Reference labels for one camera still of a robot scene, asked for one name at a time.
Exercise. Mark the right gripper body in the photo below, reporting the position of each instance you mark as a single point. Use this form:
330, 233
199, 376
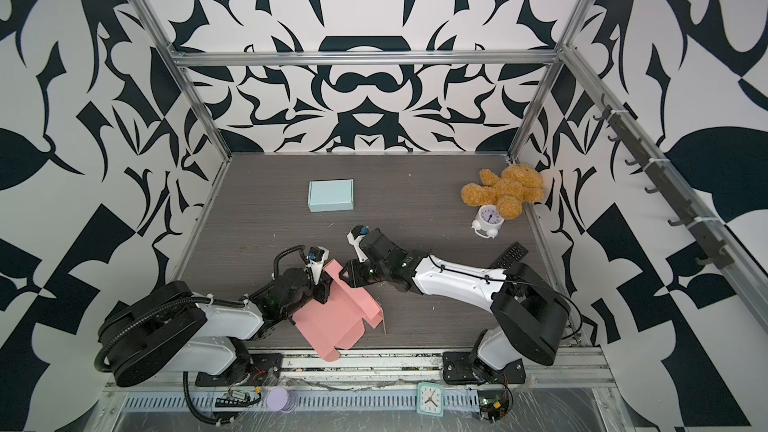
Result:
368, 273

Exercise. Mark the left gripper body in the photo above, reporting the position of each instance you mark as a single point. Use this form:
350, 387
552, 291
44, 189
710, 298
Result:
309, 293

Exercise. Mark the pink paper box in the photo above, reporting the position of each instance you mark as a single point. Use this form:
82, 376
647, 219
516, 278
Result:
339, 323

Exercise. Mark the light blue paper box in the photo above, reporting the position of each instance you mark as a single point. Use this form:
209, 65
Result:
330, 195

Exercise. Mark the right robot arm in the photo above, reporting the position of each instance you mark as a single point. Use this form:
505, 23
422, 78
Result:
531, 316

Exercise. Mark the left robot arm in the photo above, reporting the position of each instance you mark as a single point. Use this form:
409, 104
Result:
174, 329

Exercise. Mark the purple round lid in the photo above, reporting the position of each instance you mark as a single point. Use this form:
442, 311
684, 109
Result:
280, 399

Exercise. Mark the white alarm clock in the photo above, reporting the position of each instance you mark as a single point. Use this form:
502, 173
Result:
487, 222

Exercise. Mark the left circuit board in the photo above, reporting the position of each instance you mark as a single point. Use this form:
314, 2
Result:
238, 399

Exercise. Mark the circuit board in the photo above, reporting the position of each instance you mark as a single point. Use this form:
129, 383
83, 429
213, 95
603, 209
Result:
494, 404
238, 399

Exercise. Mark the black remote control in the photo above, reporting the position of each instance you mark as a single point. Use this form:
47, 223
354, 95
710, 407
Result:
512, 255

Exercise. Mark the green square clock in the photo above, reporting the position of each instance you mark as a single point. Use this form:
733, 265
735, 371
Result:
429, 399

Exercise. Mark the brown teddy bear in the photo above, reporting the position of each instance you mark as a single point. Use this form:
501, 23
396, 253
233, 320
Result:
508, 191

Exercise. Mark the right circuit board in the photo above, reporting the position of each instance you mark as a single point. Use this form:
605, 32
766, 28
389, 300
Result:
494, 404

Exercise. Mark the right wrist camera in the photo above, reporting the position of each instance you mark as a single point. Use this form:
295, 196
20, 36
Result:
354, 238

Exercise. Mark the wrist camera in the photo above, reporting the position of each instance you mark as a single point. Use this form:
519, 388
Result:
316, 258
354, 238

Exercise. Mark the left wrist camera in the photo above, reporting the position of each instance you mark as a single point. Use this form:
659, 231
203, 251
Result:
316, 258

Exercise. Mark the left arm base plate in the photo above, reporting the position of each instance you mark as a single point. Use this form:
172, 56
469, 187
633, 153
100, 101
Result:
256, 370

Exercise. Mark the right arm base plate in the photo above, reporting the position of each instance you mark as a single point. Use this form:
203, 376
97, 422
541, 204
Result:
463, 368

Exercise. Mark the wall hook rail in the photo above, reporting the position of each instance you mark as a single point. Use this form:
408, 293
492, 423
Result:
689, 213

